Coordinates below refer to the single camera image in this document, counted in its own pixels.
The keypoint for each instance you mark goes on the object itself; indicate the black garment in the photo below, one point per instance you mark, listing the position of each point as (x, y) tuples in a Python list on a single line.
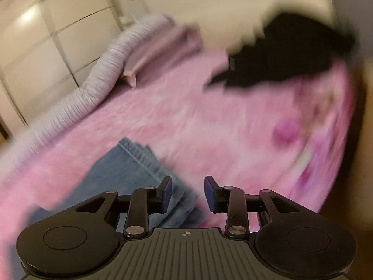
[(276, 58)]

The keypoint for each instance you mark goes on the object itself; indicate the cream wardrobe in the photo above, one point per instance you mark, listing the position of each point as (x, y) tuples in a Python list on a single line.
[(43, 35)]

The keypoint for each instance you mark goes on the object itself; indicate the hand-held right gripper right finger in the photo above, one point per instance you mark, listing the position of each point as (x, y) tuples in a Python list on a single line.
[(209, 194)]

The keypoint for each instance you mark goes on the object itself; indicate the striped lilac quilt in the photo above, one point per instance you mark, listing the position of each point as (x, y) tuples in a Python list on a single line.
[(107, 67)]

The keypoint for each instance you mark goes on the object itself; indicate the purple pillow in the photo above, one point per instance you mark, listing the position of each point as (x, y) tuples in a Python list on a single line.
[(163, 46)]

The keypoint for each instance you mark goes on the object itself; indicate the blue denim jeans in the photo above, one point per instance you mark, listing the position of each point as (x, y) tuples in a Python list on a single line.
[(122, 169)]

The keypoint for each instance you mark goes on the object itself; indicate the pink floral bedsheet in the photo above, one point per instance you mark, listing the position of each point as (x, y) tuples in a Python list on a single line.
[(218, 128)]

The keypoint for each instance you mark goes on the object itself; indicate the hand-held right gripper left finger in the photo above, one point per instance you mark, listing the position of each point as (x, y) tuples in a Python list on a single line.
[(166, 194)]

